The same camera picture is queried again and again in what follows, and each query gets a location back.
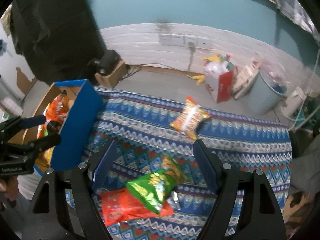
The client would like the orange chips bag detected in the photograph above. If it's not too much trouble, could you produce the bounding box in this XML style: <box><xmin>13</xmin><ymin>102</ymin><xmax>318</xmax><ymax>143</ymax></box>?
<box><xmin>37</xmin><ymin>90</ymin><xmax>69</xmax><ymax>139</ymax></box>

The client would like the person's left hand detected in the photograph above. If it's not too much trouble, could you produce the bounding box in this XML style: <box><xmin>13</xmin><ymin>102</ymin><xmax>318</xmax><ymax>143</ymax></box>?
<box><xmin>0</xmin><ymin>176</ymin><xmax>19</xmax><ymax>201</ymax></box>

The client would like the blue cardboard box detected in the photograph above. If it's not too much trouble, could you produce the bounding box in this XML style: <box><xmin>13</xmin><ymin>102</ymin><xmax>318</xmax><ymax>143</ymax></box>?
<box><xmin>7</xmin><ymin>78</ymin><xmax>104</xmax><ymax>178</ymax></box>

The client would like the flat orange-red snack bag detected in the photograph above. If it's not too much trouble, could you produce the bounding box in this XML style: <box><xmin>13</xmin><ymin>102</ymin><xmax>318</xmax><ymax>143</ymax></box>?
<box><xmin>99</xmin><ymin>188</ymin><xmax>174</xmax><ymax>226</ymax></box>

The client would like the small cardboard box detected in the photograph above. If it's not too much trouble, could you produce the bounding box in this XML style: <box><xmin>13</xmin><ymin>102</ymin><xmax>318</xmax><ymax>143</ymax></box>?
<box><xmin>95</xmin><ymin>61</ymin><xmax>127</xmax><ymax>88</ymax></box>

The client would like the patterned blue tablecloth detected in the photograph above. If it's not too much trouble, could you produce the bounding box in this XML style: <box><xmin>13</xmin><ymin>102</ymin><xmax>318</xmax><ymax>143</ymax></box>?
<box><xmin>64</xmin><ymin>86</ymin><xmax>293</xmax><ymax>240</ymax></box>

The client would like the black curtain cloth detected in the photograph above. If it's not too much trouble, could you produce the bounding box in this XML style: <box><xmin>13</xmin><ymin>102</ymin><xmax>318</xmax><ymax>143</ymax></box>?
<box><xmin>10</xmin><ymin>0</ymin><xmax>106</xmax><ymax>85</ymax></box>

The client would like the green snack bag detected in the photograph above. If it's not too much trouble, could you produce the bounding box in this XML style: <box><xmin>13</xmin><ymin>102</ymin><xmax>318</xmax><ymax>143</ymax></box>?
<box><xmin>126</xmin><ymin>155</ymin><xmax>185</xmax><ymax>215</ymax></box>

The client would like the white electric kettle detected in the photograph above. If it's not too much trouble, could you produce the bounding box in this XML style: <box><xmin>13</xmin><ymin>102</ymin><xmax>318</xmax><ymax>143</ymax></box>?
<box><xmin>280</xmin><ymin>87</ymin><xmax>306</xmax><ymax>118</ymax></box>

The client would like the orange striped snack bag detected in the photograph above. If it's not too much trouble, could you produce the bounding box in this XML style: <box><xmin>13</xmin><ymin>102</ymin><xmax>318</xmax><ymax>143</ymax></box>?
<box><xmin>170</xmin><ymin>96</ymin><xmax>210</xmax><ymax>140</ymax></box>

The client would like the light blue trash bin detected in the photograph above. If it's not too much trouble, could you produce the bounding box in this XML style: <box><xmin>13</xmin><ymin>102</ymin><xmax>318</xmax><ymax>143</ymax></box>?
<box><xmin>248</xmin><ymin>60</ymin><xmax>287</xmax><ymax>114</ymax></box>

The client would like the white booklet stack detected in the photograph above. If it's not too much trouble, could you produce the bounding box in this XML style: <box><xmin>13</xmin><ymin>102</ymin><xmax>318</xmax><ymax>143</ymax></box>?
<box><xmin>232</xmin><ymin>59</ymin><xmax>260</xmax><ymax>100</ymax></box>

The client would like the red white paper bag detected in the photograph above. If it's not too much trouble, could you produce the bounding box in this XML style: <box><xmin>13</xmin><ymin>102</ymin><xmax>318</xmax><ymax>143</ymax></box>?
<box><xmin>203</xmin><ymin>54</ymin><xmax>238</xmax><ymax>103</ymax></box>

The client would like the banana peel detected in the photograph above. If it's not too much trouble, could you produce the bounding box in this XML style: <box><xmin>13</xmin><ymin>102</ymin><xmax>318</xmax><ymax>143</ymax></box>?
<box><xmin>188</xmin><ymin>75</ymin><xmax>205</xmax><ymax>86</ymax></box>

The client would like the silver foil curtain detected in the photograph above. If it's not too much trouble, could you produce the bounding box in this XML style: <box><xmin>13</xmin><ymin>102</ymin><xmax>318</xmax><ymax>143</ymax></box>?
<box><xmin>276</xmin><ymin>0</ymin><xmax>319</xmax><ymax>45</ymax></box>

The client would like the grey plug and cable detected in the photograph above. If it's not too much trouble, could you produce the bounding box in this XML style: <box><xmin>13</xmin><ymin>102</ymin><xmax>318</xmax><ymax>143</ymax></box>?
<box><xmin>120</xmin><ymin>42</ymin><xmax>196</xmax><ymax>81</ymax></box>

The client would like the white wall socket strip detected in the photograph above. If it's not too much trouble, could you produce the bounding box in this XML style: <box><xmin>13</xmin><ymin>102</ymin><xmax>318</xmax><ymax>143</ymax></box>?
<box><xmin>158</xmin><ymin>34</ymin><xmax>213</xmax><ymax>50</ymax></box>

